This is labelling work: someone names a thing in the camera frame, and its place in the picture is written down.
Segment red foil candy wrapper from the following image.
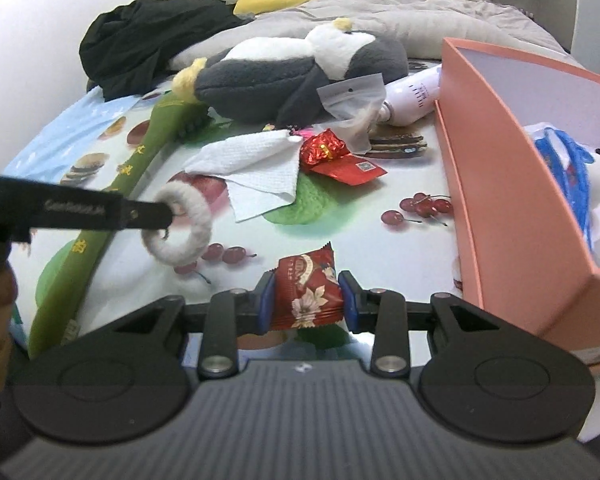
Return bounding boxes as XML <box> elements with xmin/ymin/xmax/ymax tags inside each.
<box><xmin>300</xmin><ymin>129</ymin><xmax>350</xmax><ymax>167</ymax></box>

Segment white fluffy hair ring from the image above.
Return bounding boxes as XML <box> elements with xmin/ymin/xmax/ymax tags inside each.
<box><xmin>140</xmin><ymin>180</ymin><xmax>214</xmax><ymax>267</ymax></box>

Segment white paper towel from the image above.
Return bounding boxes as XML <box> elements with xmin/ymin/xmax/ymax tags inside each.
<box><xmin>183</xmin><ymin>129</ymin><xmax>303</xmax><ymax>222</ymax></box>

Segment light blue bed sheet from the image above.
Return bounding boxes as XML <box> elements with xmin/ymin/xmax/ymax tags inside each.
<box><xmin>2</xmin><ymin>87</ymin><xmax>140</xmax><ymax>183</ymax></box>

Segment yellow pink bird toy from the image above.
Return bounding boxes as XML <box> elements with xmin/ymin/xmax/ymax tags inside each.
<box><xmin>262</xmin><ymin>124</ymin><xmax>315</xmax><ymax>140</ymax></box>

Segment red snack packet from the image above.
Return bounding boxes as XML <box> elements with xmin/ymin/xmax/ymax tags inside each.
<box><xmin>311</xmin><ymin>154</ymin><xmax>387</xmax><ymax>186</ymax></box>

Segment black clothing pile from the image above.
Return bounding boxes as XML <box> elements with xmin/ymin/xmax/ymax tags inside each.
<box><xmin>79</xmin><ymin>0</ymin><xmax>253</xmax><ymax>101</ymax></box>

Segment pink cardboard box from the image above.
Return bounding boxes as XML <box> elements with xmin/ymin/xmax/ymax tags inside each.
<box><xmin>436</xmin><ymin>38</ymin><xmax>600</xmax><ymax>373</ymax></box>

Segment green fabric massage hammer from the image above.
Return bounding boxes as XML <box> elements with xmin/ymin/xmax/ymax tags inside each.
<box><xmin>28</xmin><ymin>92</ymin><xmax>208</xmax><ymax>359</ymax></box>

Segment blue white plastic bag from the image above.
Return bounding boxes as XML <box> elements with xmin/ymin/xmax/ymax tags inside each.
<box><xmin>524</xmin><ymin>122</ymin><xmax>588</xmax><ymax>236</ymax></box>

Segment dark red floral candy packet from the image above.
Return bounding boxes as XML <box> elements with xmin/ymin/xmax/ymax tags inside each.
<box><xmin>270</xmin><ymin>243</ymin><xmax>343</xmax><ymax>330</ymax></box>

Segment clear zip bag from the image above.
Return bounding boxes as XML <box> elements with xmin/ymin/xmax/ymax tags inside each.
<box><xmin>314</xmin><ymin>74</ymin><xmax>386</xmax><ymax>155</ymax></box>

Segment grey white penguin plush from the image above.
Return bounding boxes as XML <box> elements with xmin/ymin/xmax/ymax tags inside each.
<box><xmin>172</xmin><ymin>18</ymin><xmax>408</xmax><ymax>128</ymax></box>

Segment white spray bottle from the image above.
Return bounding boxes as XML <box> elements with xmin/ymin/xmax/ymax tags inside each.
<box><xmin>377</xmin><ymin>65</ymin><xmax>442</xmax><ymax>127</ymax></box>

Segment grey duvet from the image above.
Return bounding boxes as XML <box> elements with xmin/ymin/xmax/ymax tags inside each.
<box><xmin>168</xmin><ymin>0</ymin><xmax>579</xmax><ymax>70</ymax></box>

